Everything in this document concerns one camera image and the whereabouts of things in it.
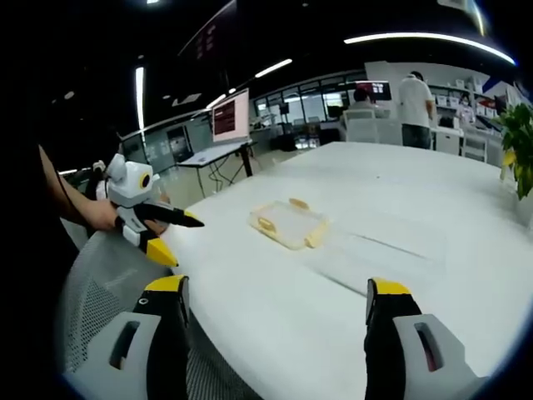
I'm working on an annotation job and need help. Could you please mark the monitor screen on desk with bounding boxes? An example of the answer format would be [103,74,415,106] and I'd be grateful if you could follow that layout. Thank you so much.
[189,87,252,164]

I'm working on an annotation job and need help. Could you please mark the long curved ceiling light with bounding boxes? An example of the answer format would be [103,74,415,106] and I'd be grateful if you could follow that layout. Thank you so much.
[343,32,517,66]

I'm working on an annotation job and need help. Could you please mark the person's left hand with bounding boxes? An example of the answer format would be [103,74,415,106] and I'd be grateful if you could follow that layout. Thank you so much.
[89,198,124,233]

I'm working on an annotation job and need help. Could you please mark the straight ceiling light bar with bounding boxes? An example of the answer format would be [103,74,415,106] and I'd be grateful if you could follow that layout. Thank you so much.
[254,57,294,79]
[134,66,146,131]

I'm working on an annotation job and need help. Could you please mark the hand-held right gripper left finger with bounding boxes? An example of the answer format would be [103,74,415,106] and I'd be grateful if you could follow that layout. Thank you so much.
[71,274,193,400]

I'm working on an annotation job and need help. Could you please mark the clear plastic tray yellow clips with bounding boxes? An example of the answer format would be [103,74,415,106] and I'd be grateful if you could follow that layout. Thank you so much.
[248,197,331,252]

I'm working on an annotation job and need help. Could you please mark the black folding desk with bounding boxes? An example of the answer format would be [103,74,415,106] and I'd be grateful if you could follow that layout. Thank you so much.
[175,140,257,199]

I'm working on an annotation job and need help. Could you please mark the red monitor screen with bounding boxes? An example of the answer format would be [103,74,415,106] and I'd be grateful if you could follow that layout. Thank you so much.
[355,80,393,102]

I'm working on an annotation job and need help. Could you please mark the green potted plant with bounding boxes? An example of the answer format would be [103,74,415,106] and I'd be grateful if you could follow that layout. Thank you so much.
[491,102,533,202]

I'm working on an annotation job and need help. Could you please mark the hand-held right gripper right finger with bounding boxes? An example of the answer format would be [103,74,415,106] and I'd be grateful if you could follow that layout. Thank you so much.
[363,277,493,400]

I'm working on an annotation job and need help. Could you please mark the grey mesh office chair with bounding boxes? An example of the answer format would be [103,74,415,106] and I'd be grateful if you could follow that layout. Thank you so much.
[56,227,255,400]

